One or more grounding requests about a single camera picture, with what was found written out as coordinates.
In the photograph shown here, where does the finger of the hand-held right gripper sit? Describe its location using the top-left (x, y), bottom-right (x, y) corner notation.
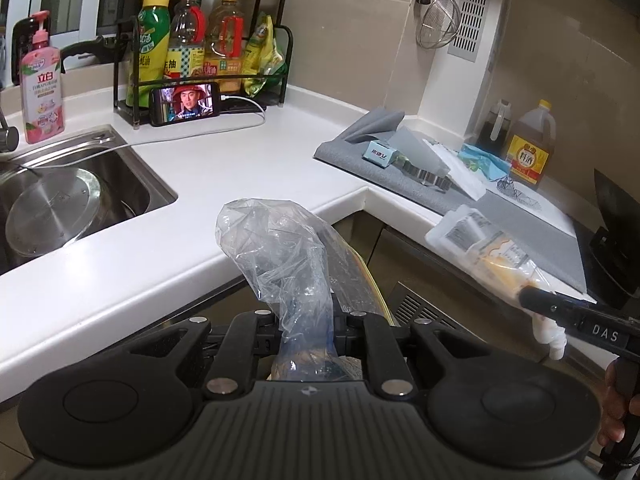
top-left (518, 284), bottom-right (598, 325)

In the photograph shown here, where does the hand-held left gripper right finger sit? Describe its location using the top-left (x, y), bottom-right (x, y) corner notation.
top-left (333, 311), bottom-right (495, 397)

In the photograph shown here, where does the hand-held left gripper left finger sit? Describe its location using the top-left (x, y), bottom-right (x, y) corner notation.
top-left (120, 310), bottom-right (281, 401)

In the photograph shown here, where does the labelled clear plastic packet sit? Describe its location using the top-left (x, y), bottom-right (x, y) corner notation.
top-left (425, 204), bottom-right (568, 361)

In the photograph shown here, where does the clear plastic bag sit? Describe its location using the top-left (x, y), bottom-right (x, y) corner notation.
top-left (215, 196), bottom-right (362, 382)

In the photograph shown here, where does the flower shaped steel mould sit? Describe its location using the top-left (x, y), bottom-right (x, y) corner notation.
top-left (397, 159), bottom-right (453, 193)

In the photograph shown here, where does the person's right hand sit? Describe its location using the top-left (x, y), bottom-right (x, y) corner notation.
top-left (602, 360), bottom-right (640, 454)

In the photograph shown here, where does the cabinet vent grille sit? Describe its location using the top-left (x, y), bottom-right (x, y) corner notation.
top-left (387, 282), bottom-right (453, 333)

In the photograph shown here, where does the grey counter mat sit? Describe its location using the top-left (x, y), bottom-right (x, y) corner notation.
top-left (314, 107), bottom-right (588, 293)

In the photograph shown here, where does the yellow cap cooking wine jug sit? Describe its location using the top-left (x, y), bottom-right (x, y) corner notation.
top-left (506, 100), bottom-right (557, 191)

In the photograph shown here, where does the light blue plastic packet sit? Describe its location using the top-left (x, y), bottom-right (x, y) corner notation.
top-left (459, 144), bottom-right (512, 181)

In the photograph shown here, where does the white plastic wrapper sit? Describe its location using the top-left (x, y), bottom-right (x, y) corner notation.
top-left (427, 142), bottom-right (487, 200)

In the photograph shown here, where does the dark oil dispenser bottle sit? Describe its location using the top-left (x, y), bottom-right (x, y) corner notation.
top-left (475, 100), bottom-right (513, 158)

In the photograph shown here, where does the small white blue box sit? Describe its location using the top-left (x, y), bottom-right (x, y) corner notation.
top-left (362, 139), bottom-right (400, 166)

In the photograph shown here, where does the stainless steel sink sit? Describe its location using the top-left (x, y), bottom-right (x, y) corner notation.
top-left (0, 125), bottom-right (180, 276)

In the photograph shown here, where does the translucent grey plastic sheet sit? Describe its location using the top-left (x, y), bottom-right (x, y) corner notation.
top-left (387, 127), bottom-right (451, 176)

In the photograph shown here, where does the black smartphone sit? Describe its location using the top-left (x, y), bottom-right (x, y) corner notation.
top-left (150, 81), bottom-right (221, 127)

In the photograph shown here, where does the steel pot with lid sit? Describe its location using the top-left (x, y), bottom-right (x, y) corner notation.
top-left (2, 166), bottom-right (138, 261)

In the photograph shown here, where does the yellow green snack packet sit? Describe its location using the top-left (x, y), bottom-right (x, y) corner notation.
top-left (240, 12), bottom-right (288, 98)

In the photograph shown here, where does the steel mesh strainer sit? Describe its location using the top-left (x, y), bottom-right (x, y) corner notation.
top-left (417, 0), bottom-right (461, 50)

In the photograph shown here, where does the red cap soy sauce bottle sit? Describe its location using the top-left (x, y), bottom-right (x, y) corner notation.
top-left (166, 0), bottom-right (207, 81)

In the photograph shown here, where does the green plastic bottle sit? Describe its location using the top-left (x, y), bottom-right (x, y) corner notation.
top-left (125, 0), bottom-right (172, 108)

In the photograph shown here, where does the steel faucet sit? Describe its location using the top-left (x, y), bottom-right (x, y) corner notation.
top-left (0, 107), bottom-right (21, 153)

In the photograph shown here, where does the pink dish soap bottle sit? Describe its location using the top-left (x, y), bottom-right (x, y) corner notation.
top-left (19, 10), bottom-right (67, 145)

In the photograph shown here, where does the thin steel wire tangle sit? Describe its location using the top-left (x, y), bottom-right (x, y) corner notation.
top-left (495, 179), bottom-right (543, 208)

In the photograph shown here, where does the white charging cable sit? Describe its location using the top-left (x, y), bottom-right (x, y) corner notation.
top-left (10, 94), bottom-right (267, 168)

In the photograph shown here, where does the metal wall vent grille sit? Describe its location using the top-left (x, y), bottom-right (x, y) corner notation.
top-left (446, 0), bottom-right (490, 63)

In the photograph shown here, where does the black pan handle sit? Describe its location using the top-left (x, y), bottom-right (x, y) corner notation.
top-left (59, 35), bottom-right (121, 68)

